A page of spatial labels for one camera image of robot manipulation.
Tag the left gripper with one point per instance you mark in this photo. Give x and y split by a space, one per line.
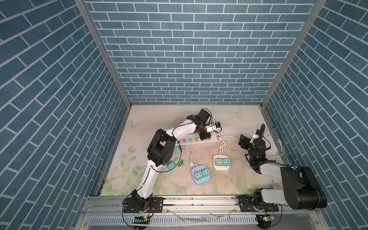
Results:
206 135

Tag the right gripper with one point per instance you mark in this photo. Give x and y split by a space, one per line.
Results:
245 141

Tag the long white power strip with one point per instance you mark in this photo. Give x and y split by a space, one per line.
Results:
195 139

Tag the teal USB charger plug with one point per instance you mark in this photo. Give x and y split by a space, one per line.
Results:
170 165
198 176
226 162
177 150

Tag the green USB charger plug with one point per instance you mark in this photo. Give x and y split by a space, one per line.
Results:
218 162
178 162
205 173

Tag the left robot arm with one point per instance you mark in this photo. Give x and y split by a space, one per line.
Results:
161 149

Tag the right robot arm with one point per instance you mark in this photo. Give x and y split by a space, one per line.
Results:
301 189

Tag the white square power socket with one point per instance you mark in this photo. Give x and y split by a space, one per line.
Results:
220 168

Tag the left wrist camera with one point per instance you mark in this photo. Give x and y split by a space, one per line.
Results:
214 127

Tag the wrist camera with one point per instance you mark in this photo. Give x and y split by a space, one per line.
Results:
255 136
214 127

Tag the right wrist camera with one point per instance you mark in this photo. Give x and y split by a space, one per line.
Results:
255 136

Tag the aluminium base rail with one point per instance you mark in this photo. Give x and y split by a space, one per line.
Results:
222 212

